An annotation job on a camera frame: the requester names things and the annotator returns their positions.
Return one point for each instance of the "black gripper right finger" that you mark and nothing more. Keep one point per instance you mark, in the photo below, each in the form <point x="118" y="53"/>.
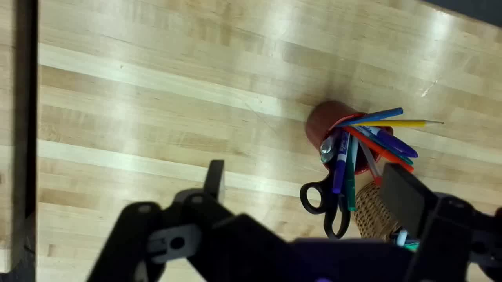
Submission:
<point x="413" y="201"/>

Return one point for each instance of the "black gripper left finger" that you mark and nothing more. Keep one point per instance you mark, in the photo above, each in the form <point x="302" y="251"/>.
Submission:
<point x="157" y="235"/>

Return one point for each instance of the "yellow pencil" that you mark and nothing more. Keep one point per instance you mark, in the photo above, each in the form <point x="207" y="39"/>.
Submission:
<point x="402" y="124"/>

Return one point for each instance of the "grey pen red cap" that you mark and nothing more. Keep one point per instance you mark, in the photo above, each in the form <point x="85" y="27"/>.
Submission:
<point x="372" y="165"/>

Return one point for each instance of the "orange pen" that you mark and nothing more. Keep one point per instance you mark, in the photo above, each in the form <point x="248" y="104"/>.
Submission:
<point x="385" y="151"/>

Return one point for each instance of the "purple pen silver clip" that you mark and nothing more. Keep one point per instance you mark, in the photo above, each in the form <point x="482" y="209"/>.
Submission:
<point x="328" y="149"/>

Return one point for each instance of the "red mug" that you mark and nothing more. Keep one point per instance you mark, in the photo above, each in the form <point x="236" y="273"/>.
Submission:
<point x="324" y="118"/>

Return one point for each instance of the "green marker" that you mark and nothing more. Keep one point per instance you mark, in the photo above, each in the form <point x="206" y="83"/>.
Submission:
<point x="352" y="182"/>

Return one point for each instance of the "purple marker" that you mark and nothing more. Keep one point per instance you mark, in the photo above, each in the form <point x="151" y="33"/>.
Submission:
<point x="341" y="166"/>

